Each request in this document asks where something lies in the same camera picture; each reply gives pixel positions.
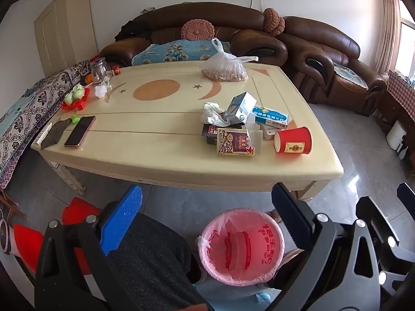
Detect pink lined trash bin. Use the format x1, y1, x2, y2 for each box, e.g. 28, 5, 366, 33
196, 208, 286, 287

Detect white round appliance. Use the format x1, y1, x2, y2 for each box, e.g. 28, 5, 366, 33
0, 218, 13, 253

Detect blue floral sofa cloth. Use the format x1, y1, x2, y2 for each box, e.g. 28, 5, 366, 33
131, 39, 232, 66

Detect brown leather armchair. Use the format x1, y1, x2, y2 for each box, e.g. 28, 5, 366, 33
278, 16, 388, 115

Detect person's left leg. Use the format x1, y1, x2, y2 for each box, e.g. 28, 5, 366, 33
107, 212, 211, 311

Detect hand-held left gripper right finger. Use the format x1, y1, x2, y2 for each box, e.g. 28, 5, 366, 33
271, 182, 383, 311

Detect blue seat cover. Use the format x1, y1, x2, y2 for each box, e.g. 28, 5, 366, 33
334, 63, 368, 89

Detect glass pitcher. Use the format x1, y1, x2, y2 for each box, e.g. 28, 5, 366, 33
89, 57, 112, 83

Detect large white tissue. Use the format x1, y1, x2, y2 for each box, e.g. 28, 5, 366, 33
199, 101, 231, 127

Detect clear plastic piece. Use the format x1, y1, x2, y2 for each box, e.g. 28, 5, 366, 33
245, 121, 263, 148

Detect red checkered cloth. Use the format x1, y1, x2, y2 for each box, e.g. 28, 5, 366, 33
387, 70, 415, 120

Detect black clothing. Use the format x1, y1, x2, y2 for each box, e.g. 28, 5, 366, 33
114, 20, 153, 41

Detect black smartphone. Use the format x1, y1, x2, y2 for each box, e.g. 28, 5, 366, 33
64, 115, 96, 149

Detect clear plastic bag of nuts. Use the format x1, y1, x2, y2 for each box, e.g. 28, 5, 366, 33
200, 38, 259, 82

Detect red plastic stool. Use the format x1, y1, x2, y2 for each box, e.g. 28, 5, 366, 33
13, 197, 102, 274

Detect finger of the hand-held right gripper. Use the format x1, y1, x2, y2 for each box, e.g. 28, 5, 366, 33
396, 182, 415, 210
356, 196, 411, 286

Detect pink curtain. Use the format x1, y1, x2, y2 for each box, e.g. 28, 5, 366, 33
376, 0, 403, 75

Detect blue white milk carton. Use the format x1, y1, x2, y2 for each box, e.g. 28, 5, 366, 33
225, 91, 257, 124

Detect long brown leather sofa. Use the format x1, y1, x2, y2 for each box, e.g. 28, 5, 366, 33
97, 4, 288, 68

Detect pink round cushion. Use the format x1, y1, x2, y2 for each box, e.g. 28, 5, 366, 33
262, 7, 286, 37
181, 19, 216, 41

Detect cream wooden cabinet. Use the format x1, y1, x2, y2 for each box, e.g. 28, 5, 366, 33
34, 0, 98, 77

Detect white remote control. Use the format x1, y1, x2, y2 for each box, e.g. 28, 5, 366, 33
34, 122, 53, 145

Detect white blue medicine box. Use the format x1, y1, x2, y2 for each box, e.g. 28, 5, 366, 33
253, 105, 289, 130

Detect red tea tray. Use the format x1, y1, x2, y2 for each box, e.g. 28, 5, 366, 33
61, 87, 91, 110

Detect window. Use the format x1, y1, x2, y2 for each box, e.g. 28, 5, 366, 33
397, 0, 415, 81

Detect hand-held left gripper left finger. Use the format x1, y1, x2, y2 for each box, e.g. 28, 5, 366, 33
34, 185, 143, 311

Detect black box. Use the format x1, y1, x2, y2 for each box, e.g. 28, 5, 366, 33
202, 122, 244, 145

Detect dark grey cloth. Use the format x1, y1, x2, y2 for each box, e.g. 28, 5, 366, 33
40, 119, 71, 150

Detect red paper cup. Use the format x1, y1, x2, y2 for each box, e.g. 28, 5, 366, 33
274, 126, 312, 155

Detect colourful card box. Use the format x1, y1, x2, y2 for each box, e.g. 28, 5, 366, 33
216, 128, 255, 157

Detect black white patterned blanket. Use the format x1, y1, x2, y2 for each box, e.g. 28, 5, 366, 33
0, 60, 93, 190

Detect small white box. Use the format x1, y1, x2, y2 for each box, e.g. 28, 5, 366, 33
259, 125, 279, 141

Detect white floor appliance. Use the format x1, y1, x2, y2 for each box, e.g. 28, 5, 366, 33
386, 121, 408, 151

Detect cream wooden coffee table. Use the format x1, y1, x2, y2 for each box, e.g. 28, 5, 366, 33
31, 61, 344, 201

